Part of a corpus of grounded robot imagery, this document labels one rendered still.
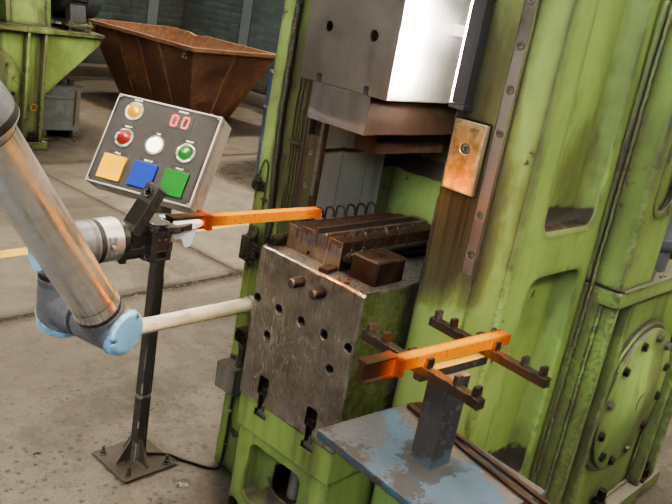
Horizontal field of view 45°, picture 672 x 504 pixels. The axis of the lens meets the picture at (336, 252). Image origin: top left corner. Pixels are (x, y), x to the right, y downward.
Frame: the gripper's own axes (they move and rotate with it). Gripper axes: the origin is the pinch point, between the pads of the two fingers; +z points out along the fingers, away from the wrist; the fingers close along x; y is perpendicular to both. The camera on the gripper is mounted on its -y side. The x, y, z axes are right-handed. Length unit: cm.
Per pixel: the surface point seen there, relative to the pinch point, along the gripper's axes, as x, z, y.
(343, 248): 7.9, 42.0, 9.9
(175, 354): -116, 90, 108
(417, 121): 8, 63, -23
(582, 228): 48, 88, -3
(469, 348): 58, 26, 12
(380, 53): 9, 43, -39
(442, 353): 57, 18, 11
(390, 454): 51, 17, 38
